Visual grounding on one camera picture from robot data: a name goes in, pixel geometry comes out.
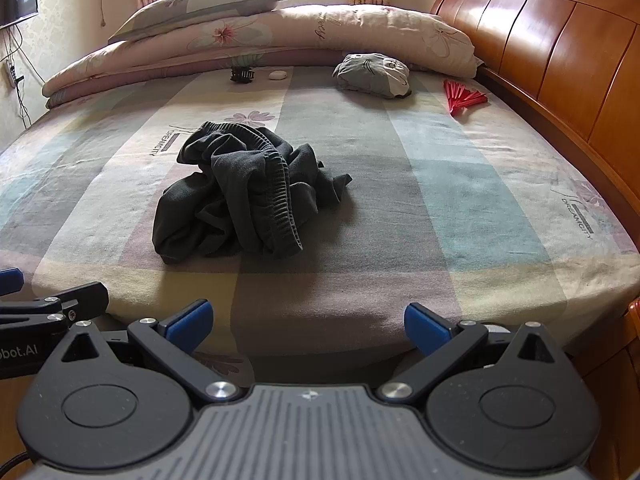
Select floral pillow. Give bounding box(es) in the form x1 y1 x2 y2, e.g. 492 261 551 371
107 0 290 45

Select wooden headboard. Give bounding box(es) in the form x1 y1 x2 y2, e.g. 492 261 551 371
430 0 640 241

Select folded pink floral quilt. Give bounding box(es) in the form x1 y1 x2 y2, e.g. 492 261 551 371
42 4 483 111

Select dark grey pants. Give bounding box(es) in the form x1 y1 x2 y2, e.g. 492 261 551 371
152 121 353 265

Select red folding fan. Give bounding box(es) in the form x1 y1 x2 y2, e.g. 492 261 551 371
442 79 490 116

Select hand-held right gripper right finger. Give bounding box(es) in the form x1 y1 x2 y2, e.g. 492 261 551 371
376 303 571 405

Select black wall cable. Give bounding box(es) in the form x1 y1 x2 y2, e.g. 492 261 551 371
5 27 32 128

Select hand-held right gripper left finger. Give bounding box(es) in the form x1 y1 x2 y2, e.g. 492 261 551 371
60 299 243 404

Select folded grey printed cloth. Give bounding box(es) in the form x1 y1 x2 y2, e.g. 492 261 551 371
332 52 412 100

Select wooden nightstand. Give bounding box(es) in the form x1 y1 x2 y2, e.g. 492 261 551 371
572 297 640 480

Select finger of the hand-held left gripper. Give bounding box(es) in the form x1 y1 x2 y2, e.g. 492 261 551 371
0 269 24 295
0 282 110 335

